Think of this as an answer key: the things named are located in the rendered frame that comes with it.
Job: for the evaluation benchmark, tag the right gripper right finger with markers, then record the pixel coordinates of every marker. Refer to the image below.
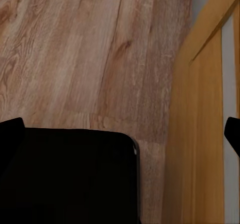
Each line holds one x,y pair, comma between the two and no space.
232,133

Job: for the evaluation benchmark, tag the door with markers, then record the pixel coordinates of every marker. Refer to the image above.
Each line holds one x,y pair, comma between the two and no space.
202,169

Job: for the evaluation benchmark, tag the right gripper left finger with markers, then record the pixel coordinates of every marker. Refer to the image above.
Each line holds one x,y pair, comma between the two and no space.
12,133

